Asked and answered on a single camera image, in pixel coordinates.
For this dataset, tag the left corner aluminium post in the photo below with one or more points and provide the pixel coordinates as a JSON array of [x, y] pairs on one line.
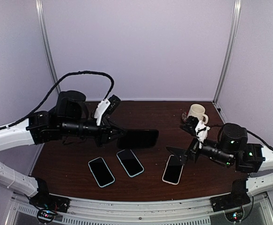
[[48, 54]]

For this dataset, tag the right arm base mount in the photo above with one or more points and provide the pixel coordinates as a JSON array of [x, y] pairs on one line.
[[236, 205]]

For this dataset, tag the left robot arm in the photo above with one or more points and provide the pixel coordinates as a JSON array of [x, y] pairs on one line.
[[68, 118]]

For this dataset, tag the black phone case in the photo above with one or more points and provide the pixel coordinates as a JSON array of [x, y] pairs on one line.
[[138, 139]]

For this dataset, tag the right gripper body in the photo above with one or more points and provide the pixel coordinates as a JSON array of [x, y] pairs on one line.
[[193, 150]]

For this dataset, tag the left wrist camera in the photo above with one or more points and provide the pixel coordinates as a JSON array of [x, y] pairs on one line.
[[106, 107]]

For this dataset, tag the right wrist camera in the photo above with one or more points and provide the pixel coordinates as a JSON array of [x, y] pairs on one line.
[[196, 128]]

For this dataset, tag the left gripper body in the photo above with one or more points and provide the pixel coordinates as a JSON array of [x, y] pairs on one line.
[[100, 138]]

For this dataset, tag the blue-cased phone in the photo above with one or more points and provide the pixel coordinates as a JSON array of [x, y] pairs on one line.
[[101, 172], [130, 163]]

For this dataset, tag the pink phone case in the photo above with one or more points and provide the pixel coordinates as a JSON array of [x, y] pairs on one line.
[[173, 170]]

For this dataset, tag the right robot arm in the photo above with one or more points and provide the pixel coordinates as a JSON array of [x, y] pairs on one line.
[[235, 146]]

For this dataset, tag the left blue-cased phone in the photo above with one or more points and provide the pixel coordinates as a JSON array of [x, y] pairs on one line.
[[101, 172]]

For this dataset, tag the corner aluminium post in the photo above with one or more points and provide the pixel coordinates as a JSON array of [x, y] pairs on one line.
[[48, 54], [228, 55]]

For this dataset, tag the cream ceramic mug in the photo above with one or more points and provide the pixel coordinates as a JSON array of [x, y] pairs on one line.
[[198, 111]]

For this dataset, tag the aluminium front rail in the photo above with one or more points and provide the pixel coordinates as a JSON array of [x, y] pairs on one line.
[[197, 211]]

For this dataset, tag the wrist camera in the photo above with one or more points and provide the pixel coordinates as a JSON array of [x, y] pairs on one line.
[[106, 107], [196, 128]]

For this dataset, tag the right corner aluminium post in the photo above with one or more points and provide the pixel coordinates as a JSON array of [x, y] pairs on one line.
[[228, 55]]

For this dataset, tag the middle blue-cased phone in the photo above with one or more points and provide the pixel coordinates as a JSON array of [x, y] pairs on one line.
[[130, 163]]

